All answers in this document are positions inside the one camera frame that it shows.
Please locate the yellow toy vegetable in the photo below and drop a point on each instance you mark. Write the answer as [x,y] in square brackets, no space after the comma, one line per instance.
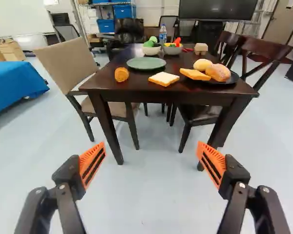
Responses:
[169,44]

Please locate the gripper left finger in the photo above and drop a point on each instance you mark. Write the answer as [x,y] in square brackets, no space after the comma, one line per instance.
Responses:
[68,175]

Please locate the clear water bottle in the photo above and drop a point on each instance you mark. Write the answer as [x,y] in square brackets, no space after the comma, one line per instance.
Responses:
[162,34]

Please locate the orange croissant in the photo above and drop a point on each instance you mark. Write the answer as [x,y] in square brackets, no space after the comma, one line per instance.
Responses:
[121,74]

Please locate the beige upholstered chair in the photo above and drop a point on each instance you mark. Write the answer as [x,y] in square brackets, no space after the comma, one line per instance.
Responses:
[70,73]

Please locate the black plate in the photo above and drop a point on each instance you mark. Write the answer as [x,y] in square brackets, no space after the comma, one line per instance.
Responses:
[230,78]

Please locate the green toy vegetable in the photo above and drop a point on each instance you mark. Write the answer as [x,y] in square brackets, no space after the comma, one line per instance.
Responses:
[151,42]

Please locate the green empty plate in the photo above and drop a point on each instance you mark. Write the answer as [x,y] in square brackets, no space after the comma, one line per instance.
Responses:
[146,63]

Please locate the toast slice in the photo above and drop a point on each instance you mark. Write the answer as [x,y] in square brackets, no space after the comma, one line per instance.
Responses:
[194,74]

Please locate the grey bowl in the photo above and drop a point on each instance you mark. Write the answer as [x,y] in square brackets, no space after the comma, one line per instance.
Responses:
[173,50]

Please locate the white bread slice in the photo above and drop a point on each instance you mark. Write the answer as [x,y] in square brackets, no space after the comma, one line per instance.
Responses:
[164,78]

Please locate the dark wooden table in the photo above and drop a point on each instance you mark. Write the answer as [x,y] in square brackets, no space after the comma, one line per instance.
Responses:
[161,83]

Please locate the white bowl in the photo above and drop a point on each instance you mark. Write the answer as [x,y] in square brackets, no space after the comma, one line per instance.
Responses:
[151,50]

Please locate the dark wooden chair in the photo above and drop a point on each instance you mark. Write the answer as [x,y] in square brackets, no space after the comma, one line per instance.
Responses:
[210,112]
[225,47]

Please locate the red toy vegetable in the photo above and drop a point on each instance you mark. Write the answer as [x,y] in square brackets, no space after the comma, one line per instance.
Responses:
[177,42]

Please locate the red toy chili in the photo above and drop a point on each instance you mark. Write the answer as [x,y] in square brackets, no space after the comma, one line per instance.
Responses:
[187,50]

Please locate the round pale bread roll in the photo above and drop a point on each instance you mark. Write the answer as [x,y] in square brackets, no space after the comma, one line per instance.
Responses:
[202,64]

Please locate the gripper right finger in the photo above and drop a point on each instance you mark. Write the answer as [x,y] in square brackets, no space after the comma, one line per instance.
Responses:
[234,175]

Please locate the brown crusty bread loaf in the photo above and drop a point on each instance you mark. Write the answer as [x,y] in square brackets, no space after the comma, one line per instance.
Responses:
[218,72]

